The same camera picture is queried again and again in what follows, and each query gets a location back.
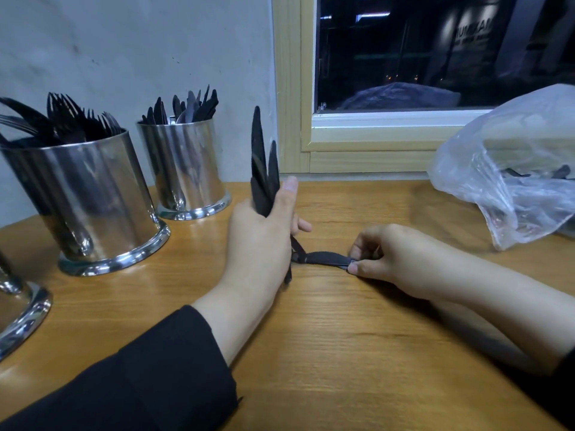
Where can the bunch of black forks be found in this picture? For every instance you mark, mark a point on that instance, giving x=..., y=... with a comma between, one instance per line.
x=58, y=121

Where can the bunch of black knives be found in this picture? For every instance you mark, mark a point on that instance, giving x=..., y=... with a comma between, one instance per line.
x=180, y=110

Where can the person's right hand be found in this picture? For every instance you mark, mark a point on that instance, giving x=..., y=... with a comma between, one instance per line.
x=404, y=260

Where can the clear plastic bag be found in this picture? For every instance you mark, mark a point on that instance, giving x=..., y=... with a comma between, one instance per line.
x=512, y=166

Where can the person's left hand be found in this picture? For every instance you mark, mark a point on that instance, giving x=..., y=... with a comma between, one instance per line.
x=260, y=251

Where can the person's left forearm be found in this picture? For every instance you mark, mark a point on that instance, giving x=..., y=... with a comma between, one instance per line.
x=135, y=372

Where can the person's right forearm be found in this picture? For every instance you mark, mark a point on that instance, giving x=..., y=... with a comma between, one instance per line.
x=521, y=309

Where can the dark parked car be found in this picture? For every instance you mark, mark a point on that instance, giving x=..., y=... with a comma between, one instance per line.
x=400, y=97

